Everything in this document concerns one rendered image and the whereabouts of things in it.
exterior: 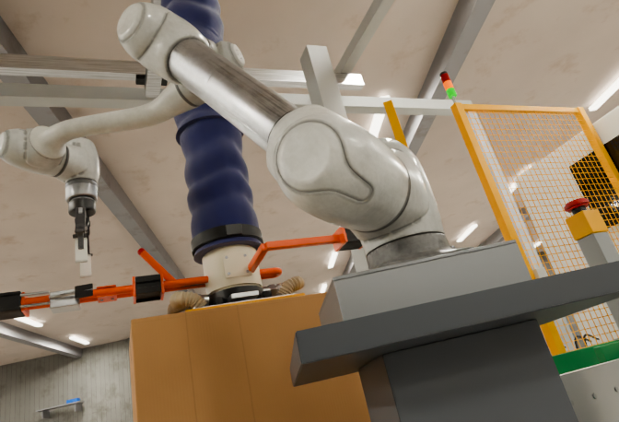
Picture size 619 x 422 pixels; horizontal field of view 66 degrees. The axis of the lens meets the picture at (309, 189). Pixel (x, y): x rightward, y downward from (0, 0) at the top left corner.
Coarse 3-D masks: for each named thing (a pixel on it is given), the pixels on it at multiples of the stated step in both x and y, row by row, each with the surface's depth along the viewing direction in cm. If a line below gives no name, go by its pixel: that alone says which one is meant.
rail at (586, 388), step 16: (592, 368) 136; (608, 368) 138; (576, 384) 131; (592, 384) 133; (608, 384) 135; (576, 400) 129; (592, 400) 131; (608, 400) 132; (592, 416) 128; (608, 416) 130
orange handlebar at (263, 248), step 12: (276, 240) 129; (288, 240) 130; (300, 240) 131; (312, 240) 132; (324, 240) 133; (336, 240) 135; (264, 252) 130; (252, 264) 138; (204, 276) 143; (264, 276) 153; (276, 276) 154; (108, 288) 133; (120, 288) 134; (132, 288) 135; (168, 288) 142; (180, 288) 143; (24, 300) 125; (36, 300) 126; (48, 300) 127; (84, 300) 134; (96, 300) 135; (108, 300) 136
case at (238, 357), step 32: (160, 320) 117; (192, 320) 120; (224, 320) 122; (256, 320) 125; (288, 320) 128; (160, 352) 114; (192, 352) 116; (224, 352) 119; (256, 352) 121; (288, 352) 124; (160, 384) 111; (192, 384) 113; (224, 384) 115; (256, 384) 118; (288, 384) 120; (320, 384) 123; (352, 384) 125; (160, 416) 108; (192, 416) 110; (224, 416) 112; (256, 416) 114; (288, 416) 117; (320, 416) 119; (352, 416) 121
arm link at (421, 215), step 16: (400, 144) 92; (416, 160) 92; (416, 176) 86; (416, 192) 84; (432, 192) 91; (416, 208) 83; (432, 208) 87; (400, 224) 83; (416, 224) 84; (432, 224) 86; (368, 240) 88; (384, 240) 85
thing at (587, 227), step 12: (576, 216) 139; (588, 216) 137; (600, 216) 139; (576, 228) 139; (588, 228) 136; (600, 228) 136; (588, 240) 137; (600, 240) 134; (588, 252) 137; (600, 252) 133; (612, 252) 134; (612, 300) 131; (612, 312) 131
